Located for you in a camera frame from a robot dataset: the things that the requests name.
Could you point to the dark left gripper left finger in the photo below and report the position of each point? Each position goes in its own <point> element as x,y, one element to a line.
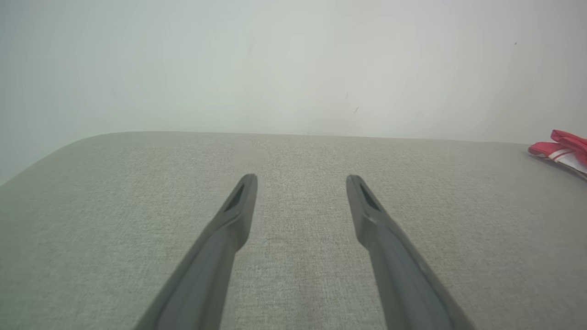
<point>206,275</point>

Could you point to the red and white basketball jersey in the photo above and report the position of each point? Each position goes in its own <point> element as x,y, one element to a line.
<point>562,149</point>

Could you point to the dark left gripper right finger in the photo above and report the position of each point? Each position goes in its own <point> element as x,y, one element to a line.
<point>399,275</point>

